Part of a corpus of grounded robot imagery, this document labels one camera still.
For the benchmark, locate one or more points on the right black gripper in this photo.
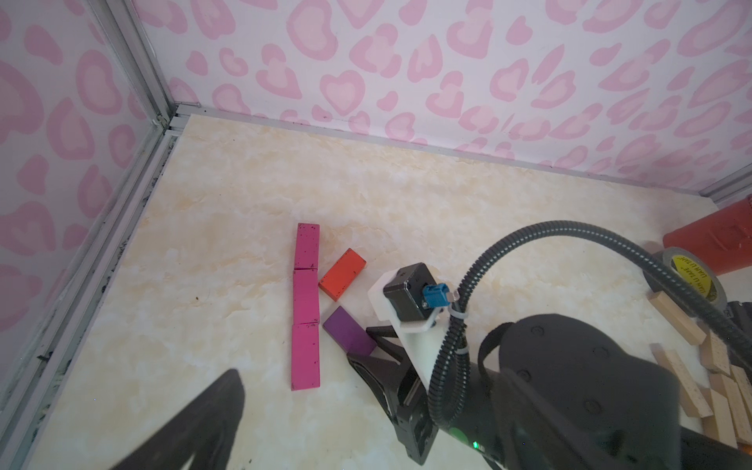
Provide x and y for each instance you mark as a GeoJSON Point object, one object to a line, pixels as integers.
{"type": "Point", "coordinates": [405, 397]}

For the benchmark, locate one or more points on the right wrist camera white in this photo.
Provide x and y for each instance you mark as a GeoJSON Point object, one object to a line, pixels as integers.
{"type": "Point", "coordinates": [397, 298]}

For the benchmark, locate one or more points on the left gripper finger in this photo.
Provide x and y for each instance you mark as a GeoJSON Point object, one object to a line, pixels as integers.
{"type": "Point", "coordinates": [201, 436]}

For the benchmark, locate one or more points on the pink magenta block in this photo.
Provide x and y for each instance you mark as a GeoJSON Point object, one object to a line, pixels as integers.
{"type": "Point", "coordinates": [305, 361]}

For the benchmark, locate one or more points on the black stapler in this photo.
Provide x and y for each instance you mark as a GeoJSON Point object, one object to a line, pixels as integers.
{"type": "Point", "coordinates": [740, 314]}

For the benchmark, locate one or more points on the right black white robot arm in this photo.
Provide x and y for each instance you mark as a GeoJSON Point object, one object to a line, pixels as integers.
{"type": "Point", "coordinates": [566, 396]}

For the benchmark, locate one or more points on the grey duct tape roll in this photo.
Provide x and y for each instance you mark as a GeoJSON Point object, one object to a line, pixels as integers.
{"type": "Point", "coordinates": [694, 272]}

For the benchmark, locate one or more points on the natural wood block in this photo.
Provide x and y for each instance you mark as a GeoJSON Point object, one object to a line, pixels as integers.
{"type": "Point", "coordinates": [692, 400]}
{"type": "Point", "coordinates": [714, 355]}
{"type": "Point", "coordinates": [728, 388]}
{"type": "Point", "coordinates": [718, 426]}
{"type": "Point", "coordinates": [678, 319]}

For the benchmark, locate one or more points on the purple block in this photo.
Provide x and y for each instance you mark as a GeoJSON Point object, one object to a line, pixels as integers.
{"type": "Point", "coordinates": [348, 334]}

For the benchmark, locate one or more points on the red block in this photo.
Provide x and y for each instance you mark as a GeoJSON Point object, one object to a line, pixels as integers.
{"type": "Point", "coordinates": [338, 279]}

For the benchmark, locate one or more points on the red pencil cup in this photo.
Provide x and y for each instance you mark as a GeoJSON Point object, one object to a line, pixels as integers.
{"type": "Point", "coordinates": [721, 240]}

